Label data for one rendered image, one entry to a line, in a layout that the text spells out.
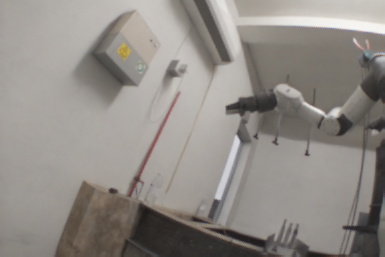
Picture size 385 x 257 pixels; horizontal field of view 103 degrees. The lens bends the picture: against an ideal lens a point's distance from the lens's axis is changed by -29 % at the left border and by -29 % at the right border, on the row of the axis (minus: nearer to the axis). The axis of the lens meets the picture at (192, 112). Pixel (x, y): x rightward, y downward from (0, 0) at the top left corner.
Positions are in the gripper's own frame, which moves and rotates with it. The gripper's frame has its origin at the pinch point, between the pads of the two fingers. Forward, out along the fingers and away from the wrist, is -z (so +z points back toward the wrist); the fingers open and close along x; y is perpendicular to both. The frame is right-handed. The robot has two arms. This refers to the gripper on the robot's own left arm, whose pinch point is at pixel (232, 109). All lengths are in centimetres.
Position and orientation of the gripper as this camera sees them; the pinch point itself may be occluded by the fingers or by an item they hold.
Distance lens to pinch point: 91.1
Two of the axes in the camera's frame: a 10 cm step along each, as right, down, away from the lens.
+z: 9.8, -2.1, -0.5
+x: -1.3, -3.6, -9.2
